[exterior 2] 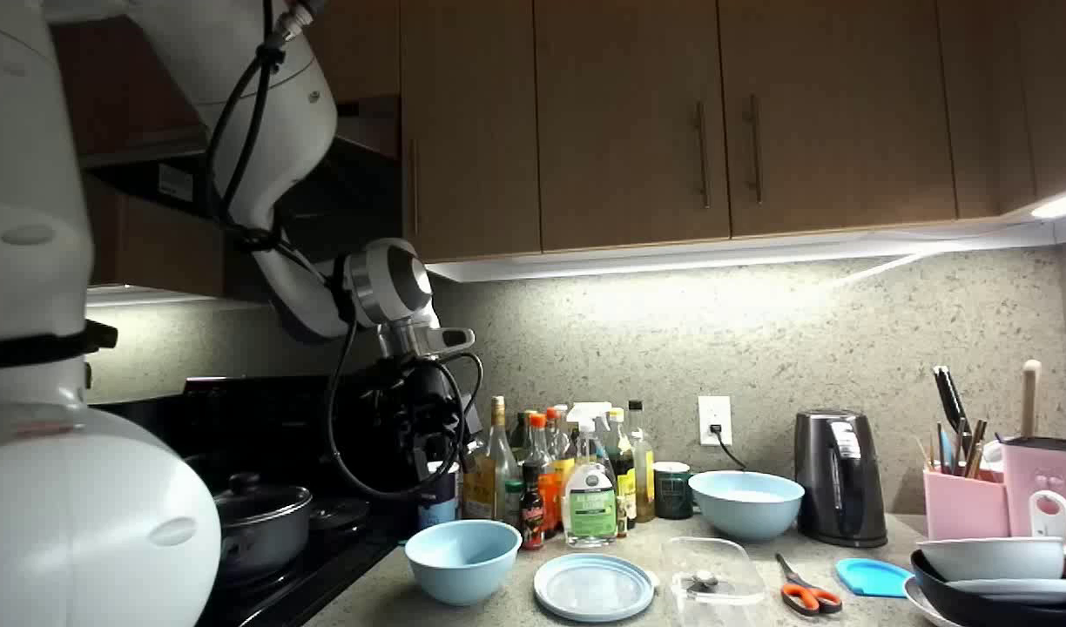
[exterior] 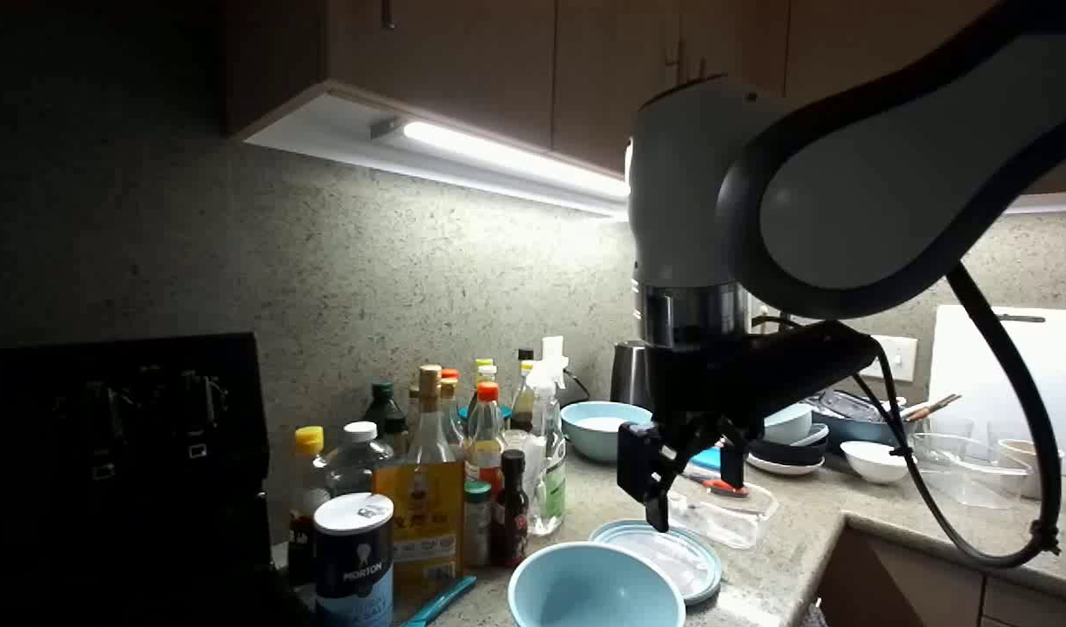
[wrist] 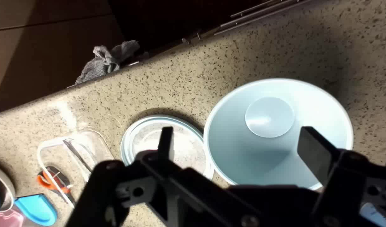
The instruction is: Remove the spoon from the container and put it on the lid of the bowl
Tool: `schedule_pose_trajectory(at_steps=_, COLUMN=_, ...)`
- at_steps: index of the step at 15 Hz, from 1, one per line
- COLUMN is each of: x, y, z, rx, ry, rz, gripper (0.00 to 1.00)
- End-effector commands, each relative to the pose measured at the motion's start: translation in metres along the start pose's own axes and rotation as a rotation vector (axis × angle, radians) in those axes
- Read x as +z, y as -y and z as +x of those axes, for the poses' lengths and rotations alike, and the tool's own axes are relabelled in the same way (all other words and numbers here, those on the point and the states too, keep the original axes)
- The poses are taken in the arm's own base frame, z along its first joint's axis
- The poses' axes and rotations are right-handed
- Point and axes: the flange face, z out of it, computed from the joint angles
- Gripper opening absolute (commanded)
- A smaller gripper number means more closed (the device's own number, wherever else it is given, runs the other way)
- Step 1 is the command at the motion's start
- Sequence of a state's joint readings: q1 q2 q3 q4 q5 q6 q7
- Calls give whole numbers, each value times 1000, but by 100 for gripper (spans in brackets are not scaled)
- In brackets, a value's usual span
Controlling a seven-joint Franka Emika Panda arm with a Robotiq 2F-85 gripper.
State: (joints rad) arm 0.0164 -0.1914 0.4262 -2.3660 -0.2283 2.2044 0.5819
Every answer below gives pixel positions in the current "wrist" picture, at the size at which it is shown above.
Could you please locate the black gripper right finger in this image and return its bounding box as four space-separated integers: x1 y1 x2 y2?
297 125 342 190

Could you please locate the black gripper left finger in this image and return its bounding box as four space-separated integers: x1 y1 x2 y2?
157 125 176 160

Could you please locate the round blue-rimmed bowl lid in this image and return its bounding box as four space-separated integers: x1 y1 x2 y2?
120 115 209 171

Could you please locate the light blue plastic bowl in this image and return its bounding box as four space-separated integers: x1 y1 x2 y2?
202 78 356 192

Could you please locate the clear plastic food container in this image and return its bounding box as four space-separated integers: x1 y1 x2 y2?
36 129 115 209

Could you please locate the grey crumpled cloth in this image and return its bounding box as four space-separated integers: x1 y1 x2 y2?
75 40 143 86

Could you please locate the blue plastic object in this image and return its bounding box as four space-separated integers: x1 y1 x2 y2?
13 192 60 227

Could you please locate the round metal pot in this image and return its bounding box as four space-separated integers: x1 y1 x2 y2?
0 163 18 212

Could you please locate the pink object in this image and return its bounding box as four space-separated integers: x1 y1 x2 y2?
0 210 27 227

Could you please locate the orange handled utensil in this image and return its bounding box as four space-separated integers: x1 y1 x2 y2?
36 166 75 197

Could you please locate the metal drawer rail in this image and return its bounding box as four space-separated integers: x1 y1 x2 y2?
182 0 315 45

